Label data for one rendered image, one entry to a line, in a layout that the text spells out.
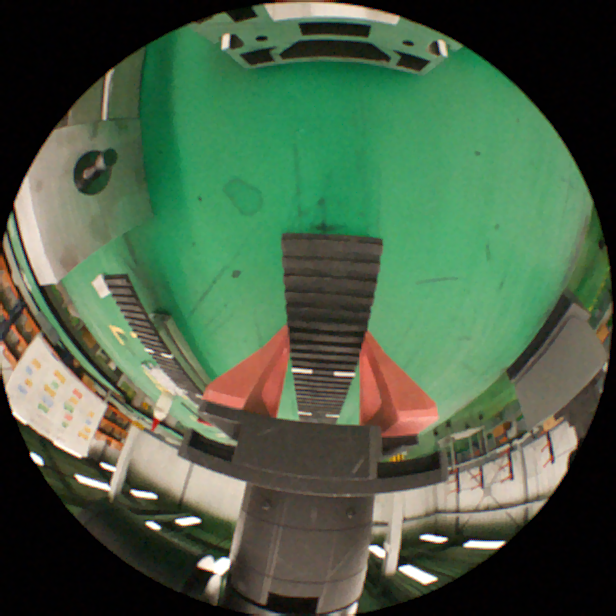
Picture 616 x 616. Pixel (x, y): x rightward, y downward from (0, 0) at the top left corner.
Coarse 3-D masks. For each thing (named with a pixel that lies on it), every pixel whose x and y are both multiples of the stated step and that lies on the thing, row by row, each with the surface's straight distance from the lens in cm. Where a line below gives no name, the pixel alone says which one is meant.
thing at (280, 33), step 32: (224, 32) 11; (256, 32) 11; (288, 32) 12; (320, 32) 12; (352, 32) 12; (384, 32) 11; (416, 32) 11; (256, 64) 14; (384, 64) 14; (416, 64) 15
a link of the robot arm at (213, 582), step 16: (208, 576) 12; (192, 592) 12; (208, 592) 13; (224, 592) 12; (240, 608) 10; (256, 608) 10; (272, 608) 10; (288, 608) 10; (304, 608) 10; (352, 608) 11
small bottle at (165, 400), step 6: (162, 396) 57; (168, 396) 56; (162, 402) 56; (168, 402) 56; (156, 408) 56; (162, 408) 56; (168, 408) 57; (156, 414) 56; (162, 414) 56; (156, 420) 56; (156, 426) 57
